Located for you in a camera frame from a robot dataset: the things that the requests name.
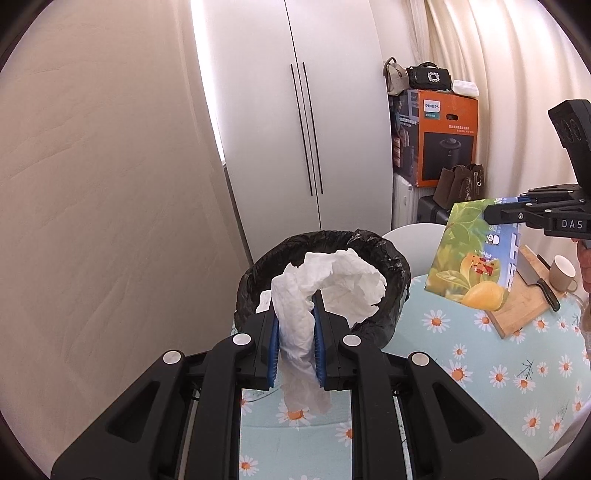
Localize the white curtain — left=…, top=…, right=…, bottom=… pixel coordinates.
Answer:
left=424, top=0, right=591, bottom=208

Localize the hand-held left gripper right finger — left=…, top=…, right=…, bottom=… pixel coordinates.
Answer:
left=310, top=290, right=539, bottom=480

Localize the wooden cutting board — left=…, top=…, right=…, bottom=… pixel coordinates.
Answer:
left=489, top=244, right=567, bottom=340

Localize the lemon print drink carton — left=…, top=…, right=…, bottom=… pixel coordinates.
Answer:
left=425, top=198, right=525, bottom=311

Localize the black bag-lined trash bin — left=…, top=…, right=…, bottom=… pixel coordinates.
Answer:
left=234, top=229, right=412, bottom=350

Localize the white radiator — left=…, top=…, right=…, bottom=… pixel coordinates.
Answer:
left=392, top=175, right=424, bottom=230

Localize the white cabinet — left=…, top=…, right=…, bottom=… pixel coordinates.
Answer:
left=203, top=0, right=396, bottom=265

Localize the white tissue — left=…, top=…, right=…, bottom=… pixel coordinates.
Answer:
left=256, top=249, right=387, bottom=415

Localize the orange cardboard appliance box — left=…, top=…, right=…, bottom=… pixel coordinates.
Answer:
left=390, top=89, right=480, bottom=189

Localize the white chair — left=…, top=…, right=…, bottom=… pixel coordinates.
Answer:
left=381, top=223, right=450, bottom=278

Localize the brown handbag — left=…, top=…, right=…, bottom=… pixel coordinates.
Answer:
left=431, top=163, right=485, bottom=214

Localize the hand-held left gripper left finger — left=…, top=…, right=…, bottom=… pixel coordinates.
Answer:
left=51, top=291, right=280, bottom=480

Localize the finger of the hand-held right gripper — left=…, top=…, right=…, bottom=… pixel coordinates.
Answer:
left=508, top=184, right=588, bottom=206
left=483, top=198, right=548, bottom=228

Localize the black bag with white print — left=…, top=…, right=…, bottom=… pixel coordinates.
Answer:
left=405, top=64, right=452, bottom=91

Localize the daisy print tablecloth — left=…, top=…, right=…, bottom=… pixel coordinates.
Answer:
left=231, top=274, right=591, bottom=480

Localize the beige ceramic mug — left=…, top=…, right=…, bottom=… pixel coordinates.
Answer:
left=548, top=255, right=579, bottom=293

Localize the person's right hand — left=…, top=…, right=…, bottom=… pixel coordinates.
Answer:
left=571, top=237, right=591, bottom=294

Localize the beige handbag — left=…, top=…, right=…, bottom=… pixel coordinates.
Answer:
left=383, top=57, right=410, bottom=96

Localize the black suitcase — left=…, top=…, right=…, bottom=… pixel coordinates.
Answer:
left=417, top=194, right=451, bottom=227

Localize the black handled kitchen knife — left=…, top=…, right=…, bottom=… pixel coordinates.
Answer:
left=513, top=254, right=562, bottom=313

